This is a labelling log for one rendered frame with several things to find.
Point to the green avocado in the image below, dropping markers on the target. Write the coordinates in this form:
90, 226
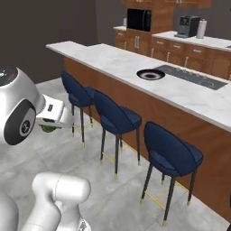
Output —
48, 129

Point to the black microwave oven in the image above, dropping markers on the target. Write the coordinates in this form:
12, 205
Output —
138, 20

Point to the black hob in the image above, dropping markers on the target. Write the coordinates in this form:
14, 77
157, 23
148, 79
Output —
192, 77

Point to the small white jar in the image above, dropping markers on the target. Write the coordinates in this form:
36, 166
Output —
124, 22

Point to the black plate with white rim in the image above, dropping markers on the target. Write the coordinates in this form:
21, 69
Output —
150, 74

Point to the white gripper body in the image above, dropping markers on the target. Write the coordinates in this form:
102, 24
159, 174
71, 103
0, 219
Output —
68, 118

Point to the blue bar stool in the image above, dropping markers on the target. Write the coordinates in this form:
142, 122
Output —
115, 115
77, 91
168, 150

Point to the brown wooden kitchen island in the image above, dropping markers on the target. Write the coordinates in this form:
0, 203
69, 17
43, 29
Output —
168, 120

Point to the brown wooden wall cupboards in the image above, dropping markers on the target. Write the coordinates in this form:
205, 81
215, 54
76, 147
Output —
168, 2

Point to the brown wooden cupboard run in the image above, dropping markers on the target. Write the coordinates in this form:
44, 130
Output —
162, 48

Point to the white paper towel roll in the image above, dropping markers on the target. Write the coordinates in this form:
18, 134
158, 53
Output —
201, 29

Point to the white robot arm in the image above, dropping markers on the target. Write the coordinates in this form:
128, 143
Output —
18, 96

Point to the black coffee machine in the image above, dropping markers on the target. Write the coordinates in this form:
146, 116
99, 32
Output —
186, 26

